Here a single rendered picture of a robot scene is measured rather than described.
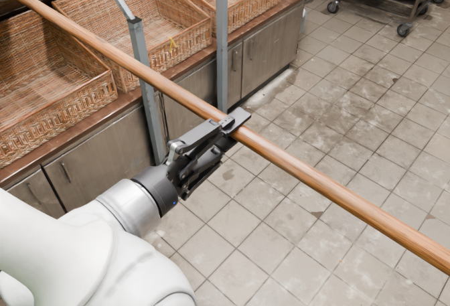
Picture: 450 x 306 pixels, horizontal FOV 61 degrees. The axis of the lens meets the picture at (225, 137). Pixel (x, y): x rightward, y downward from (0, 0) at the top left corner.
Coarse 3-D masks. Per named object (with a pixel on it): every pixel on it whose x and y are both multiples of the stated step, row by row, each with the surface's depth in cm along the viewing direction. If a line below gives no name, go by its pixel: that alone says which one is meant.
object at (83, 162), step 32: (288, 0) 231; (256, 32) 218; (288, 32) 245; (192, 64) 187; (256, 64) 235; (288, 64) 278; (128, 96) 170; (160, 96) 183; (96, 128) 160; (128, 128) 175; (160, 128) 193; (192, 128) 216; (32, 160) 144; (64, 160) 156; (96, 160) 170; (128, 160) 186; (32, 192) 149; (64, 192) 165; (96, 192) 181
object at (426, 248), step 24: (24, 0) 101; (72, 24) 91; (96, 48) 86; (144, 72) 78; (168, 96) 76; (192, 96) 73; (216, 120) 69; (264, 144) 64; (288, 168) 62; (312, 168) 61; (336, 192) 58; (360, 216) 56; (384, 216) 54; (408, 240) 52; (432, 240) 52; (432, 264) 51
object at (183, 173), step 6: (222, 132) 64; (210, 138) 63; (216, 138) 63; (204, 144) 62; (210, 144) 63; (192, 150) 62; (198, 150) 62; (204, 150) 62; (186, 156) 62; (192, 156) 61; (198, 156) 62; (192, 162) 60; (186, 168) 60; (180, 174) 59; (186, 174) 60
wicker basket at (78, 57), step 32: (0, 32) 162; (64, 32) 167; (0, 64) 165; (64, 64) 184; (96, 64) 163; (0, 96) 168; (32, 96) 168; (64, 96) 147; (96, 96) 168; (0, 128) 155; (32, 128) 142; (64, 128) 154; (0, 160) 139
